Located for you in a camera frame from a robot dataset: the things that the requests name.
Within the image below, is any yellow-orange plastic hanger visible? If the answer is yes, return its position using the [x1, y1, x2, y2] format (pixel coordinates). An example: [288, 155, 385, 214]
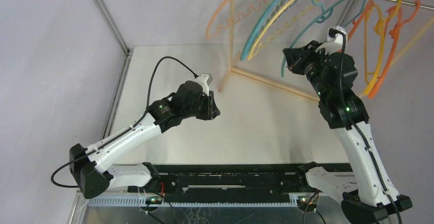
[361, 0, 403, 97]

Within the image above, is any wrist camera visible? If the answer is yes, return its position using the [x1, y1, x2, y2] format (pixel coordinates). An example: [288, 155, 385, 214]
[193, 73, 213, 96]
[316, 26, 348, 55]

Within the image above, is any light blue wavy hanger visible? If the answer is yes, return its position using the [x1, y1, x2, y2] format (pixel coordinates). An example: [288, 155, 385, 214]
[240, 0, 288, 61]

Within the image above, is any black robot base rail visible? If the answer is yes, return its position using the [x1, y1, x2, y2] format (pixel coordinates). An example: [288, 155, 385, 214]
[127, 162, 353, 205]

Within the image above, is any pale yellow wavy hanger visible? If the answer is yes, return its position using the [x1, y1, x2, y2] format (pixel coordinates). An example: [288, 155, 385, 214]
[246, 0, 319, 60]

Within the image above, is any wooden clothes rack frame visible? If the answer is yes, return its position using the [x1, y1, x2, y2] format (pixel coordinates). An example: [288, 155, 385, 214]
[206, 0, 433, 101]

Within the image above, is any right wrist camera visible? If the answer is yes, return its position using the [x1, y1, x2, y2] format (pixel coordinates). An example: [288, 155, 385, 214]
[316, 26, 348, 55]

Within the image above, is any left circuit board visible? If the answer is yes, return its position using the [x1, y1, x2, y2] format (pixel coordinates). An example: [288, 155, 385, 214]
[144, 196, 164, 207]

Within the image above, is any teal plastic hanger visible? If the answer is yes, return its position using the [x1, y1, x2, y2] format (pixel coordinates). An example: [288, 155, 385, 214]
[280, 0, 370, 78]

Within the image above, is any orange plastic hanger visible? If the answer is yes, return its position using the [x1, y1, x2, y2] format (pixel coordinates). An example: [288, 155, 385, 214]
[347, 0, 374, 41]
[362, 0, 421, 99]

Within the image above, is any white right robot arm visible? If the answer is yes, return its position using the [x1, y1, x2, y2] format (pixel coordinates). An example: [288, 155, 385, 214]
[283, 41, 413, 223]

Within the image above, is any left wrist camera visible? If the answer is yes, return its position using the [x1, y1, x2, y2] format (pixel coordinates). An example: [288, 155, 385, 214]
[193, 73, 213, 96]

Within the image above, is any circuit board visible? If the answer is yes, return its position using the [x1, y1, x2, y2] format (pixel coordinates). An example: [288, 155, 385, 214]
[297, 196, 318, 213]
[144, 196, 164, 207]

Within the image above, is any peach wavy hanger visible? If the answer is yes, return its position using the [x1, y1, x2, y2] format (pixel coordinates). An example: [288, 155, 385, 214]
[201, 0, 272, 40]

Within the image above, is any right circuit board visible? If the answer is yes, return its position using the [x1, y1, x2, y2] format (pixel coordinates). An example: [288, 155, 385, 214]
[297, 196, 318, 213]

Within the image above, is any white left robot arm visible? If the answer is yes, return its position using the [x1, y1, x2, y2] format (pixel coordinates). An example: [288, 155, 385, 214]
[69, 75, 220, 199]

